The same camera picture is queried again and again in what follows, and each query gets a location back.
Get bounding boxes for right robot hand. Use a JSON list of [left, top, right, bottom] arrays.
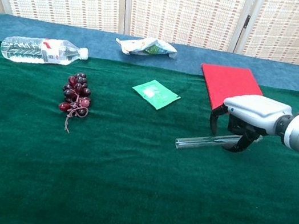
[[204, 87, 296, 162]]

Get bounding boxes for blue table cover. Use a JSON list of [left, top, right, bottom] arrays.
[[0, 11, 299, 95]]

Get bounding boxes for clear glass test tube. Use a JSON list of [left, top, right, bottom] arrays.
[[174, 121, 264, 164]]

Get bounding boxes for green square sachet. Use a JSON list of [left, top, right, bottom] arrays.
[[129, 76, 184, 114]]

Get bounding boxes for white crumpled snack bag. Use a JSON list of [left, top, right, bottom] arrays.
[[113, 31, 180, 64]]

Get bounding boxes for clear plastic water bottle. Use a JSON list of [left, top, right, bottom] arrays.
[[0, 29, 91, 74]]

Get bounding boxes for dark red grape bunch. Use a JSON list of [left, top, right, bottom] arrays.
[[54, 69, 96, 137]]

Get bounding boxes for red flat folder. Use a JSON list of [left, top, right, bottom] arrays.
[[194, 60, 269, 119]]

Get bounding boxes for black screen hinge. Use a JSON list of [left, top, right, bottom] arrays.
[[243, 14, 252, 29]]

